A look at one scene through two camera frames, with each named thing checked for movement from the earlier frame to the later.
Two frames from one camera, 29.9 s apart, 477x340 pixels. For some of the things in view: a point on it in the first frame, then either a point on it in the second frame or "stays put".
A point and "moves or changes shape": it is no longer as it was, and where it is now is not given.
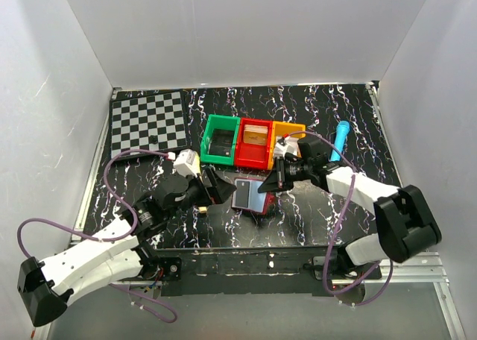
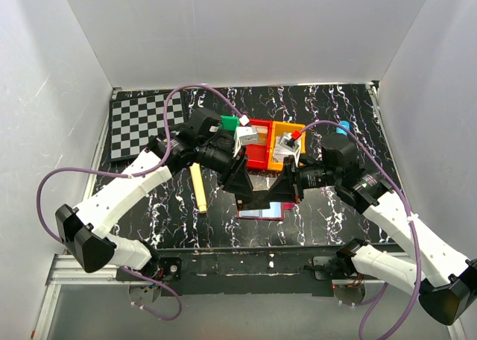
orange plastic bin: x=285 y=129 stays put
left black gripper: x=209 y=186 to x=234 y=170
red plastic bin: x=253 y=144 stays put
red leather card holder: x=247 y=197 moves or changes shape
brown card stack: x=255 y=134 stays put
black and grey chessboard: x=148 y=120 stays put
